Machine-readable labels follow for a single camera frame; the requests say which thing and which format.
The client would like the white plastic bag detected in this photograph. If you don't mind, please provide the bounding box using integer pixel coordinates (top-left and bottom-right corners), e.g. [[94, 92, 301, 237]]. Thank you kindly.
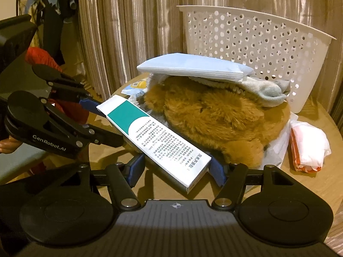
[[264, 112, 298, 168]]

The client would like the dark hanging garment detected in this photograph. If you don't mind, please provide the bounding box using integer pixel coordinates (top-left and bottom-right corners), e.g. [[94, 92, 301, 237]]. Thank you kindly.
[[43, 0, 79, 66]]

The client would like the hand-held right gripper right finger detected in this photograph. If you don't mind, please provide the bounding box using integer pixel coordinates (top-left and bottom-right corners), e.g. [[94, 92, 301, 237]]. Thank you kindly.
[[208, 157, 322, 211]]

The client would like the red cloth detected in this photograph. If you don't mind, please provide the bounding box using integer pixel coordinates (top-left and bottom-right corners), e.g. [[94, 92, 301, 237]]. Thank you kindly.
[[25, 47, 89, 126]]

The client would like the white and teal carton box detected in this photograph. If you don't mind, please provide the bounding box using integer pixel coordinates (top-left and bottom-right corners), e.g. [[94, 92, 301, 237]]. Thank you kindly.
[[96, 94, 212, 194]]

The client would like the brown plush toy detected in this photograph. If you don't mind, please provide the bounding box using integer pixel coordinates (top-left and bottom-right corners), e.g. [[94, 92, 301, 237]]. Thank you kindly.
[[145, 76, 292, 170]]

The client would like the person's left hand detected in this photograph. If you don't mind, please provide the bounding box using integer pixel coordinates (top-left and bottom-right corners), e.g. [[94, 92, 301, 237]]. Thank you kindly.
[[0, 136, 21, 154]]

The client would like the light blue tissue packet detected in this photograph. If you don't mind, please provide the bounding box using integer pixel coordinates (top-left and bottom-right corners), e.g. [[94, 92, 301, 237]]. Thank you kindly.
[[137, 53, 256, 82]]

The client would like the orange and white packet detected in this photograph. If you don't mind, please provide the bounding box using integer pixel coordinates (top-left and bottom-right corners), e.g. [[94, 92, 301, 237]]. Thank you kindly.
[[291, 119, 332, 172]]

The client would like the beige pleated curtain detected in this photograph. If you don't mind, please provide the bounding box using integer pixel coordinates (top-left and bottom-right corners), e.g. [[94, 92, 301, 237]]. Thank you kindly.
[[75, 0, 343, 129]]

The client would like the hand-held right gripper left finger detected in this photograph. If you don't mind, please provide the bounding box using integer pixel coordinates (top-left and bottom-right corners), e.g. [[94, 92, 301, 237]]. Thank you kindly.
[[35, 152, 146, 211]]

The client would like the yellow and blue snack packet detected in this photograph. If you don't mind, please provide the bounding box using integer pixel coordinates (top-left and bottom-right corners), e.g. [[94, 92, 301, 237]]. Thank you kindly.
[[120, 79, 148, 97]]

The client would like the white perforated plastic basket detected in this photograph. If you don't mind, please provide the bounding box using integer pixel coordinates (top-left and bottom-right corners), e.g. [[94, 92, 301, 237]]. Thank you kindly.
[[176, 5, 337, 114]]

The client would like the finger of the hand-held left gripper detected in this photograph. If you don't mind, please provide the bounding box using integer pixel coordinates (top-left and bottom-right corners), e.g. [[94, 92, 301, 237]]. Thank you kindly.
[[45, 104, 124, 151], [46, 78, 108, 117]]

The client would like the white fringed towel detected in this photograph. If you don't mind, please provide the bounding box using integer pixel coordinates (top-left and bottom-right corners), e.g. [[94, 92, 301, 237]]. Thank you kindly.
[[188, 76, 292, 108]]

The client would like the round wooden desktop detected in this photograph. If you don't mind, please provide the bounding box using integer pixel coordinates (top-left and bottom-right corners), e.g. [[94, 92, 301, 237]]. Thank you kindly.
[[107, 72, 343, 221]]

